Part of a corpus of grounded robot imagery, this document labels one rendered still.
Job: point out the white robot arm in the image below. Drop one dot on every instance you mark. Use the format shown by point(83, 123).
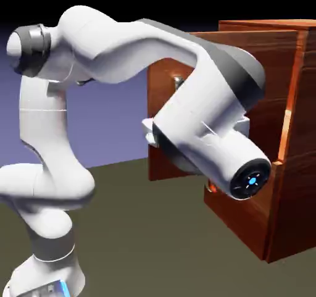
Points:
point(49, 129)

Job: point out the brown wooden cabinet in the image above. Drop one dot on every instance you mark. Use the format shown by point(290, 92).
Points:
point(301, 203)

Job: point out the short wooden cabinet door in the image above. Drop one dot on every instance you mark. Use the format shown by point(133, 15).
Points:
point(246, 227)

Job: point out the tall wooden cabinet door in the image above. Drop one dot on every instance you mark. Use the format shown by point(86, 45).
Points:
point(160, 163)

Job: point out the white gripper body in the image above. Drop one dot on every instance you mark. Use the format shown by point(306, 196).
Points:
point(148, 125)

